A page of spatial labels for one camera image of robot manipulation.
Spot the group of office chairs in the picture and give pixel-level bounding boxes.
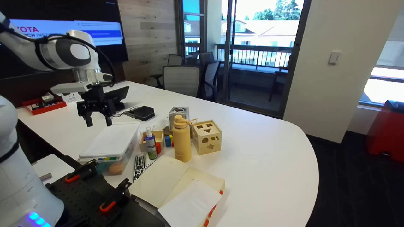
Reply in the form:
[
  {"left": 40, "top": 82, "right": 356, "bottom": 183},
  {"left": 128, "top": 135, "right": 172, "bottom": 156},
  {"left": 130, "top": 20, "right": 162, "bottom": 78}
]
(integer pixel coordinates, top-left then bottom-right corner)
[{"left": 150, "top": 52, "right": 222, "bottom": 102}]

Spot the black remote control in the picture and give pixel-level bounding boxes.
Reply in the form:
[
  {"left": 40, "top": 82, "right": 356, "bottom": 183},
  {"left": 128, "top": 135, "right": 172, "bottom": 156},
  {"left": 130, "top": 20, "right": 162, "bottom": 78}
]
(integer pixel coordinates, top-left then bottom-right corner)
[{"left": 133, "top": 153, "right": 146, "bottom": 182}]

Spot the large wall screen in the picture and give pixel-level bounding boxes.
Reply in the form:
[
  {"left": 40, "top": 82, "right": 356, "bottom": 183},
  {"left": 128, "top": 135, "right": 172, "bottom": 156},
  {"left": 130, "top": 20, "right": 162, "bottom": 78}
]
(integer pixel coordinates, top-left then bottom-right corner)
[{"left": 0, "top": 0, "right": 129, "bottom": 80}]

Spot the white card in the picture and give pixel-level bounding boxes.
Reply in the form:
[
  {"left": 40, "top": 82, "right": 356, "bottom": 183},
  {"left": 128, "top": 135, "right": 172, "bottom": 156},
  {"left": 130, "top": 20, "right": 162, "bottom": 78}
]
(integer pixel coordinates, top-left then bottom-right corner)
[{"left": 61, "top": 92, "right": 83, "bottom": 104}]

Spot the white wall switch plate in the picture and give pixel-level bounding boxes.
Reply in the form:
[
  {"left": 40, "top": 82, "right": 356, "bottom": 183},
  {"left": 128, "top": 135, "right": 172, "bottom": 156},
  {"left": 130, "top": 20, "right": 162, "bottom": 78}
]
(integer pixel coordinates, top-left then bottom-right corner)
[{"left": 328, "top": 51, "right": 342, "bottom": 65}]

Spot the red bin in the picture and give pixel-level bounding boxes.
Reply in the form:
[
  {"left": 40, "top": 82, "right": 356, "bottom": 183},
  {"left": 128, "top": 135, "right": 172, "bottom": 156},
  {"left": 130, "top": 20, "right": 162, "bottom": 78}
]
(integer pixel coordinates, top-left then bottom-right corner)
[{"left": 366, "top": 99, "right": 404, "bottom": 163}]

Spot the glass sliding door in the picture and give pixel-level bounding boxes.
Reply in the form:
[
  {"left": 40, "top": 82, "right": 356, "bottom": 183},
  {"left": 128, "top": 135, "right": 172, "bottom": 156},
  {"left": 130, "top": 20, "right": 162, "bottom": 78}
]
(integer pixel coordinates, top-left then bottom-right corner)
[{"left": 177, "top": 0, "right": 312, "bottom": 119}]

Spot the white plastic lid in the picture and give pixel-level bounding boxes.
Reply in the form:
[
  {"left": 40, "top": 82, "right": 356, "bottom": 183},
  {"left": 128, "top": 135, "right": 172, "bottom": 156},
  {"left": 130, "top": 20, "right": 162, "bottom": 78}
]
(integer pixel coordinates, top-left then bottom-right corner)
[{"left": 79, "top": 122, "right": 140, "bottom": 159}]

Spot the yellow water bottle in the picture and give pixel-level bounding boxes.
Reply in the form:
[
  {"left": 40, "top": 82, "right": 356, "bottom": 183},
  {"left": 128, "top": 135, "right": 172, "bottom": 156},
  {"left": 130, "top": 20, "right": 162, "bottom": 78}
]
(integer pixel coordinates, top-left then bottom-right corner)
[{"left": 172, "top": 115, "right": 193, "bottom": 163}]

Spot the window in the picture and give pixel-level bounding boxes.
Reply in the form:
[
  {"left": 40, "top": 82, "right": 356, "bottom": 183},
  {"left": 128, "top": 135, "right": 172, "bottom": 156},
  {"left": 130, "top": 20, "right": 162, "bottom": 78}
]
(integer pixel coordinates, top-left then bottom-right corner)
[{"left": 359, "top": 6, "right": 404, "bottom": 107}]

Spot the white paper sheet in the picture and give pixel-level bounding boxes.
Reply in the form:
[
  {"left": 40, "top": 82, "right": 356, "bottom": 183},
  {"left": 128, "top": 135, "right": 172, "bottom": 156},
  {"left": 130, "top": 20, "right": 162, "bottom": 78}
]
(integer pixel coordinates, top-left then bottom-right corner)
[{"left": 157, "top": 179, "right": 223, "bottom": 227}]

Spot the clear plastic box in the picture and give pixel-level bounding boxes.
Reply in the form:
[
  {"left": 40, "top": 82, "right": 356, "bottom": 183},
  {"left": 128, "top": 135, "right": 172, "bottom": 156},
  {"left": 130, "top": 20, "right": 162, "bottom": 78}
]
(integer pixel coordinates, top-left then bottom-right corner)
[{"left": 78, "top": 122, "right": 140, "bottom": 176}]

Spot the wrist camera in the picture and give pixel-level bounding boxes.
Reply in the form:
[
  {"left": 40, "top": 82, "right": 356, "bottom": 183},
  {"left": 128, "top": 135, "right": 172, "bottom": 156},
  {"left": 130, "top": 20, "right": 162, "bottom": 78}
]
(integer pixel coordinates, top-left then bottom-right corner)
[{"left": 50, "top": 82, "right": 92, "bottom": 95}]

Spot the balcony railing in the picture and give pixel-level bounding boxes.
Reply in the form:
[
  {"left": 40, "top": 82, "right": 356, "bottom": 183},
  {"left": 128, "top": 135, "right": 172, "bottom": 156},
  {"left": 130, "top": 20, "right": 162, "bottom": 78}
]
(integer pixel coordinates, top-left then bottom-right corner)
[{"left": 185, "top": 42, "right": 292, "bottom": 70}]

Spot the beige board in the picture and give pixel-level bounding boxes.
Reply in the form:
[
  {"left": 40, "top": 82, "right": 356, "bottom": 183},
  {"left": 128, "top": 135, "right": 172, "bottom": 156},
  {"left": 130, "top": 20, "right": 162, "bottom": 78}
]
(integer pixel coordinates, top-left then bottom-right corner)
[{"left": 129, "top": 155, "right": 190, "bottom": 208}]

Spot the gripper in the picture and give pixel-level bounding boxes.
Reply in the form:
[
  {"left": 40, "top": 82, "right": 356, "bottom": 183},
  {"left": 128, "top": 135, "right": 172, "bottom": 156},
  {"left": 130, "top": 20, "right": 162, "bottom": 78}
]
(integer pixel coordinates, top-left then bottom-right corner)
[{"left": 77, "top": 85, "right": 116, "bottom": 128}]

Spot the small wooden box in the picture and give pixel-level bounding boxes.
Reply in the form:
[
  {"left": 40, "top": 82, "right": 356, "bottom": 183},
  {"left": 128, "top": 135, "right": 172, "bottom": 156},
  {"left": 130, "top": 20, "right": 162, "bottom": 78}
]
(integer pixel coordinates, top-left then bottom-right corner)
[{"left": 139, "top": 130, "right": 165, "bottom": 154}]

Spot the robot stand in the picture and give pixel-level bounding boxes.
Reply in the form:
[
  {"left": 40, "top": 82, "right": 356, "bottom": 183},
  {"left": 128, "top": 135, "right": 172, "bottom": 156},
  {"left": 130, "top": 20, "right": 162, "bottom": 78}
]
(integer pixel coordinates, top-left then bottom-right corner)
[{"left": 32, "top": 154, "right": 165, "bottom": 227}]

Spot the orange ball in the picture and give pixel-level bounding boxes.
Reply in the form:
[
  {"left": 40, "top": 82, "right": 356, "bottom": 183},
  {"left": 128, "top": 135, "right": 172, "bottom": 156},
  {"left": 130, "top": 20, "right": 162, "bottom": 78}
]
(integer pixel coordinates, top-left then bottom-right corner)
[{"left": 109, "top": 162, "right": 125, "bottom": 176}]

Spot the black cable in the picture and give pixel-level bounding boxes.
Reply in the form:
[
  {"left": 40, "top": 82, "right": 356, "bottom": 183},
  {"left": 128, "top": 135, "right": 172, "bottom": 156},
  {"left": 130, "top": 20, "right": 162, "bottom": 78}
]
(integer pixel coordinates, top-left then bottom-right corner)
[{"left": 112, "top": 107, "right": 140, "bottom": 118}]

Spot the red tray with tools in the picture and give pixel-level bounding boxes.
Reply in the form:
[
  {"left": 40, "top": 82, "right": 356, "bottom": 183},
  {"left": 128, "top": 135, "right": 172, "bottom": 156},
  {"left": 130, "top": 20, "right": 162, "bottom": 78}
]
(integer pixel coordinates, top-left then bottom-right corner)
[{"left": 22, "top": 92, "right": 68, "bottom": 116}]

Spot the wooden shape sorter cube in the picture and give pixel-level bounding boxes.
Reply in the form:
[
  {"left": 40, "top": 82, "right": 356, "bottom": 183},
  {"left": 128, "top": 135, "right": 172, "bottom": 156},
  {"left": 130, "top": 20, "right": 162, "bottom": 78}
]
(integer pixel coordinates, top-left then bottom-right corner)
[{"left": 191, "top": 119, "right": 222, "bottom": 156}]

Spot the small spray bottle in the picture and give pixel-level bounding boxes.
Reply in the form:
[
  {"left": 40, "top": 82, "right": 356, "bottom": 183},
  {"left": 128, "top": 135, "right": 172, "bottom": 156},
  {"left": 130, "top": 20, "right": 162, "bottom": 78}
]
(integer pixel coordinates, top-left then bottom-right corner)
[{"left": 145, "top": 126, "right": 158, "bottom": 160}]

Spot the black clamp with orange handle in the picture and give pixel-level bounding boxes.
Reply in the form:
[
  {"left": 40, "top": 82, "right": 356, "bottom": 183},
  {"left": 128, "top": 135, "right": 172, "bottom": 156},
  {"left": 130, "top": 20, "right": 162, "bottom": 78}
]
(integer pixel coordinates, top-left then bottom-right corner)
[
  {"left": 64, "top": 159, "right": 98, "bottom": 183},
  {"left": 99, "top": 178, "right": 132, "bottom": 213}
]

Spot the grey tissue box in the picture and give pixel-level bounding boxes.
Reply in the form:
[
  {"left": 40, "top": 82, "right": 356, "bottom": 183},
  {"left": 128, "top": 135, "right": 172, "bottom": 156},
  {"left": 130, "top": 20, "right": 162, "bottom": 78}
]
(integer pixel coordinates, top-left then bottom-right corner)
[{"left": 168, "top": 107, "right": 190, "bottom": 131}]

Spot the black tablet on stand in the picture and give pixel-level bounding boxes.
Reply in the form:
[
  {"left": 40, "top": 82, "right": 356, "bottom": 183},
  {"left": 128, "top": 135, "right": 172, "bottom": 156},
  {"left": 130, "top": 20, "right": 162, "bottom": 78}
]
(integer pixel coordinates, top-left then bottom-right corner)
[{"left": 104, "top": 85, "right": 130, "bottom": 112}]

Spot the small black box device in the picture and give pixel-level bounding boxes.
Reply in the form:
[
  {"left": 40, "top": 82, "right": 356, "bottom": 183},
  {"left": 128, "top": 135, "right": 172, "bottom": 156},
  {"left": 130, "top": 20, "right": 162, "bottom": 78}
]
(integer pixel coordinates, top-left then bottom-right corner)
[{"left": 134, "top": 105, "right": 156, "bottom": 122}]

